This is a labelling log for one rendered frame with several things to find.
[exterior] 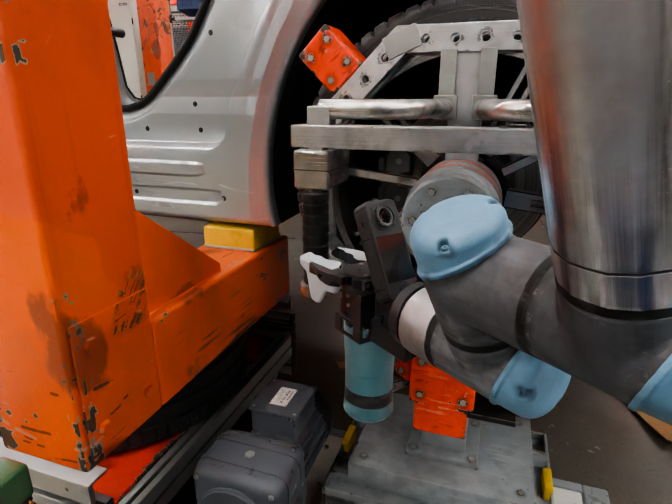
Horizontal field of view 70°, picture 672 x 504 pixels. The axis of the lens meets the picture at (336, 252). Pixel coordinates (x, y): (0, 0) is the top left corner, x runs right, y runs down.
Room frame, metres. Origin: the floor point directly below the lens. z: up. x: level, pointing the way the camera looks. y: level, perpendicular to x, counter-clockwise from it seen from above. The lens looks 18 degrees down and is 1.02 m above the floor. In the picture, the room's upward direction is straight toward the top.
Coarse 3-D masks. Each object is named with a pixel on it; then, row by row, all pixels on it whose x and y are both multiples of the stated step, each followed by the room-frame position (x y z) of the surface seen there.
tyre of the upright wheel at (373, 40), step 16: (432, 0) 0.88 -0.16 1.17; (448, 0) 0.87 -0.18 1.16; (464, 0) 0.86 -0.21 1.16; (480, 0) 0.85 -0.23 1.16; (496, 0) 0.84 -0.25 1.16; (512, 0) 0.83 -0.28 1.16; (400, 16) 0.89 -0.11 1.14; (416, 16) 0.88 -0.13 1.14; (432, 16) 0.87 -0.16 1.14; (448, 16) 0.86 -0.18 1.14; (464, 16) 0.85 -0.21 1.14; (480, 16) 0.85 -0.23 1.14; (496, 16) 0.84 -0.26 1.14; (512, 16) 0.83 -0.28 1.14; (384, 32) 0.90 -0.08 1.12; (368, 48) 0.91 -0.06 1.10; (320, 96) 0.94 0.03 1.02
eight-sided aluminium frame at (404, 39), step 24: (432, 24) 0.79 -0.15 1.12; (456, 24) 0.78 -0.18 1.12; (480, 24) 0.77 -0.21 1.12; (504, 24) 0.75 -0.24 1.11; (384, 48) 0.81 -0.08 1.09; (408, 48) 0.80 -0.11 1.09; (432, 48) 0.79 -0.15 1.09; (480, 48) 0.76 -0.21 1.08; (504, 48) 0.75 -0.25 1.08; (360, 72) 0.82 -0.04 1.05; (384, 72) 0.81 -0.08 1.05; (336, 96) 0.84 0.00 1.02; (360, 96) 0.82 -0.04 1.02; (336, 120) 0.84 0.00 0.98; (336, 240) 0.89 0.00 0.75
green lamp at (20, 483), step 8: (0, 464) 0.39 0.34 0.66; (8, 464) 0.39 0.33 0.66; (16, 464) 0.39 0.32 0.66; (24, 464) 0.39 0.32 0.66; (0, 472) 0.38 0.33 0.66; (8, 472) 0.38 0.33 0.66; (16, 472) 0.38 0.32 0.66; (24, 472) 0.39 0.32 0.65; (0, 480) 0.37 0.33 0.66; (8, 480) 0.37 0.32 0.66; (16, 480) 0.38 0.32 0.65; (24, 480) 0.39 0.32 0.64; (0, 488) 0.37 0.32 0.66; (8, 488) 0.37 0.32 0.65; (16, 488) 0.38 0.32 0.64; (24, 488) 0.39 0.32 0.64; (32, 488) 0.39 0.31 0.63; (0, 496) 0.36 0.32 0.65; (8, 496) 0.37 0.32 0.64; (16, 496) 0.38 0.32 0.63; (24, 496) 0.38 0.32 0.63
